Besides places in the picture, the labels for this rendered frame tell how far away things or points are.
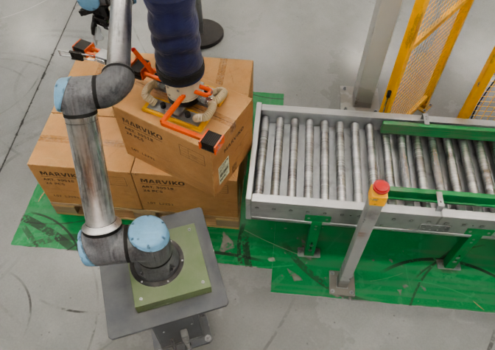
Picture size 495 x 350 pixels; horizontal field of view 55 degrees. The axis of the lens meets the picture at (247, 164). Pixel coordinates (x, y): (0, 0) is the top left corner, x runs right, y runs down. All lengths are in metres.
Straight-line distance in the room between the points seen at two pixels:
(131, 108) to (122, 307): 0.97
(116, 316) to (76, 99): 0.92
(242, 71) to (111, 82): 1.62
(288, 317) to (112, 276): 1.11
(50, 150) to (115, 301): 1.15
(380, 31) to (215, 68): 1.10
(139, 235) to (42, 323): 1.32
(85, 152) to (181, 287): 0.69
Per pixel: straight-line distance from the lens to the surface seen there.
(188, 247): 2.10
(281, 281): 2.90
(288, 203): 2.46
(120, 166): 2.74
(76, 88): 1.68
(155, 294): 2.03
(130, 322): 2.08
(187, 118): 2.32
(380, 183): 2.06
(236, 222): 2.98
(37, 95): 4.13
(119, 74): 1.69
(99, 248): 1.88
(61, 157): 2.89
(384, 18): 3.24
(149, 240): 1.84
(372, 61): 3.46
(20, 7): 5.13
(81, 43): 2.65
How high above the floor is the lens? 2.68
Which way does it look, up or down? 53 degrees down
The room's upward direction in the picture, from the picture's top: straight up
